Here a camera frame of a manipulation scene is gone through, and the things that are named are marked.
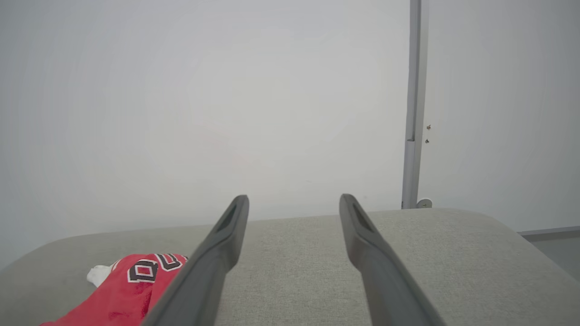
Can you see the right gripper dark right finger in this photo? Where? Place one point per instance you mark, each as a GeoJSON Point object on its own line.
{"type": "Point", "coordinates": [385, 280]}

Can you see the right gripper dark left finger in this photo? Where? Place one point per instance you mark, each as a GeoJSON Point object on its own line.
{"type": "Point", "coordinates": [206, 276]}

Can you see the red and white jersey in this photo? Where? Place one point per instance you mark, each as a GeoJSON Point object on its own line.
{"type": "Point", "coordinates": [122, 294]}

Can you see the small round white foot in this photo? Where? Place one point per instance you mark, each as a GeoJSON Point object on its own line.
{"type": "Point", "coordinates": [424, 203]}

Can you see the grey fabric sofa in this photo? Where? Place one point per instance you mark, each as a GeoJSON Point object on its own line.
{"type": "Point", "coordinates": [294, 271]}

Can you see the grey baseboard strip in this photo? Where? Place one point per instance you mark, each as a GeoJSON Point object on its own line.
{"type": "Point", "coordinates": [550, 232]}

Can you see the grey vertical wall post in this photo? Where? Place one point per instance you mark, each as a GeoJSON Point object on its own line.
{"type": "Point", "coordinates": [414, 90]}

